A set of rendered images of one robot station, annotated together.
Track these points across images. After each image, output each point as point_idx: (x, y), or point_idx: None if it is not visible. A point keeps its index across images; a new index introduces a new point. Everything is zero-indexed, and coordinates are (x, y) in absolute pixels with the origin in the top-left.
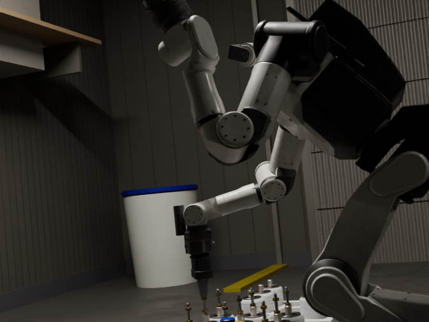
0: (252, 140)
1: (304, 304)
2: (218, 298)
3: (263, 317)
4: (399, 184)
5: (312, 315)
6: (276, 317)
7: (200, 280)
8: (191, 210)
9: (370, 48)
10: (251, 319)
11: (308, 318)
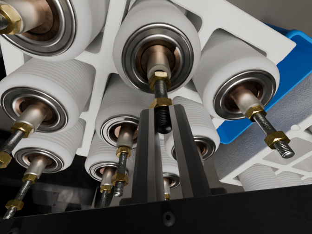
0: None
1: (258, 186)
2: (264, 129)
3: (24, 183)
4: None
5: (244, 177)
6: (101, 181)
7: (127, 204)
8: None
9: None
10: (168, 144)
11: (247, 170)
